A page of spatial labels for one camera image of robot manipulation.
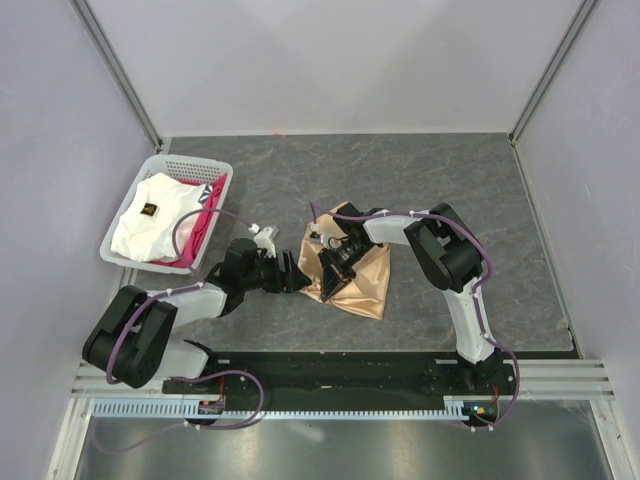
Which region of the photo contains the left aluminium frame post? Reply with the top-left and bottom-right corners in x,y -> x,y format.
69,0 -> 164,153

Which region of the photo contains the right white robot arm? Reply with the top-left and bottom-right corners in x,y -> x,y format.
318,202 -> 496,394

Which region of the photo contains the right aluminium frame post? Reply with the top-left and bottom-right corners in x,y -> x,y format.
508,0 -> 600,146

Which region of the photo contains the peach satin napkin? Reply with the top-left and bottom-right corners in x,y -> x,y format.
297,202 -> 391,320

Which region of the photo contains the pink cloth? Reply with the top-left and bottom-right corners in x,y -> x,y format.
140,173 -> 228,265

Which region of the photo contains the white cloth with logo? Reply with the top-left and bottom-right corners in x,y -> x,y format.
110,173 -> 211,263

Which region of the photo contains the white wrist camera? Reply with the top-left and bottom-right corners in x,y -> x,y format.
248,223 -> 279,258
309,223 -> 325,245

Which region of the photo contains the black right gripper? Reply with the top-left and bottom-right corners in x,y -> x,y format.
318,240 -> 371,303

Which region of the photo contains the light blue cable duct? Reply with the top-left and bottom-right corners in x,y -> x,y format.
91,398 -> 469,421

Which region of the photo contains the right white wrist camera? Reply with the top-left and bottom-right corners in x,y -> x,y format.
309,223 -> 325,245

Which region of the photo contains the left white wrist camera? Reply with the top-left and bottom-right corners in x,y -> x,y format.
248,223 -> 279,258

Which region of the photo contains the white plastic basket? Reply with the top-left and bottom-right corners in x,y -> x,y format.
99,154 -> 233,275

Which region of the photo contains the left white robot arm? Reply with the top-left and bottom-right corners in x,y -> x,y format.
82,238 -> 311,389

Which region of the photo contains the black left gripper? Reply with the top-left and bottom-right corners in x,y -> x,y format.
241,250 -> 311,294

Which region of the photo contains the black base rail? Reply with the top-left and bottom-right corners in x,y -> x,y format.
163,351 -> 516,412

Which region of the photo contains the aluminium frame post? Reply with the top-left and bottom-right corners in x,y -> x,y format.
69,0 -> 164,153
508,0 -> 600,146

